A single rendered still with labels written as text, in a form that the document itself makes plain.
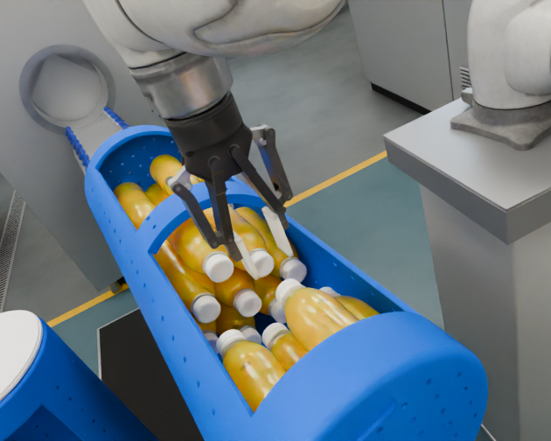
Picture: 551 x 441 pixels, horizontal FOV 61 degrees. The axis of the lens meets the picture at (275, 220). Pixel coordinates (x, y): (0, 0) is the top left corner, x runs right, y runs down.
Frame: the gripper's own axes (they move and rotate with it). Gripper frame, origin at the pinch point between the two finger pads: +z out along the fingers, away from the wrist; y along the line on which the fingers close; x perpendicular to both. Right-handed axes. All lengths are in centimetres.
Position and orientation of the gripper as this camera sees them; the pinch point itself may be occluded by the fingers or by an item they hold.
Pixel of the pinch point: (261, 244)
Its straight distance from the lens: 59.5
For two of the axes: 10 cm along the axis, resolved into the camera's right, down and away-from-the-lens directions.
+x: 4.9, 3.9, -7.8
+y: -8.1, 5.3, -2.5
